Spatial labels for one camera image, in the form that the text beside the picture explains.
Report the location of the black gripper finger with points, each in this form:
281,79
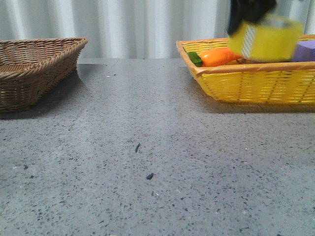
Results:
247,10

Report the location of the yellow tape roll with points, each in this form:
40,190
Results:
273,39

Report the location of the orange toy carrot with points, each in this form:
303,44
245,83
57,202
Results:
213,57

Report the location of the yellow wicker basket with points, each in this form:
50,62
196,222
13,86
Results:
263,83

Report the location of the purple foam cube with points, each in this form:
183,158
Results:
305,51

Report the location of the white pleated curtain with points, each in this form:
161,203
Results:
124,29

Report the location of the brown wicker basket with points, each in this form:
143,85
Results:
29,68

